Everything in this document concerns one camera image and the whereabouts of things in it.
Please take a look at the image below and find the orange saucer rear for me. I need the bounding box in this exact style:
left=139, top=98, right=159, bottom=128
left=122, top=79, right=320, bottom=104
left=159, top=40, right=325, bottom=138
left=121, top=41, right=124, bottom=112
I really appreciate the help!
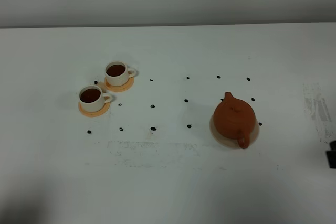
left=104, top=77, right=134, bottom=92

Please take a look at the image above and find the orange saucer front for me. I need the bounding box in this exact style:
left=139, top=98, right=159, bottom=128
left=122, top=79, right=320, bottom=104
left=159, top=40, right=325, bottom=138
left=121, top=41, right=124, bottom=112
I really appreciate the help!
left=78, top=101, right=111, bottom=118

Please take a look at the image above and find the orange saucer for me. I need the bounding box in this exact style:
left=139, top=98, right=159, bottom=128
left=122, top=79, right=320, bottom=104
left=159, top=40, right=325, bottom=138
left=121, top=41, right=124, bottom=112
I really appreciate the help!
left=78, top=101, right=111, bottom=118
left=104, top=77, right=134, bottom=92

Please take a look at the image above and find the white teacup rear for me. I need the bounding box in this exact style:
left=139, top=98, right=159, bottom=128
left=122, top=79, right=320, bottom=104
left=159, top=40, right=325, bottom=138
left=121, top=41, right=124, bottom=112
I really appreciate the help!
left=105, top=61, right=137, bottom=87

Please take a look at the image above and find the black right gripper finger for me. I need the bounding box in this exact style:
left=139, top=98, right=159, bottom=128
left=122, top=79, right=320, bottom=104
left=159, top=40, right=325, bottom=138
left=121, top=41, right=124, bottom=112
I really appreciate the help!
left=326, top=140, right=336, bottom=169

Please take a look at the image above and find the white teacup front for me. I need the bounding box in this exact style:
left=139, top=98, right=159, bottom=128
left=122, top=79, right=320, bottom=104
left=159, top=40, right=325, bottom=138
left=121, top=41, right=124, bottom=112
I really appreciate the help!
left=79, top=85, right=112, bottom=112

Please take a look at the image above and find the white teacup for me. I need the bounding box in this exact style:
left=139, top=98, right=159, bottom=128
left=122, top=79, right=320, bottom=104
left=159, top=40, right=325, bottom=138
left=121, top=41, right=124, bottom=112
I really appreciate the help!
left=79, top=85, right=112, bottom=112
left=105, top=61, right=137, bottom=87

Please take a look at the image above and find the brown clay teapot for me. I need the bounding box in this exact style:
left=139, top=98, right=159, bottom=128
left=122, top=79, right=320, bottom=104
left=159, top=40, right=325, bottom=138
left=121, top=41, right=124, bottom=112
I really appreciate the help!
left=213, top=92, right=256, bottom=149

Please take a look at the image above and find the beige round teapot coaster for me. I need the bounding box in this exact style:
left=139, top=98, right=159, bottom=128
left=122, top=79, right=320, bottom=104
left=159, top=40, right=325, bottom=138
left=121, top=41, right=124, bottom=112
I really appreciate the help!
left=209, top=115, right=260, bottom=150

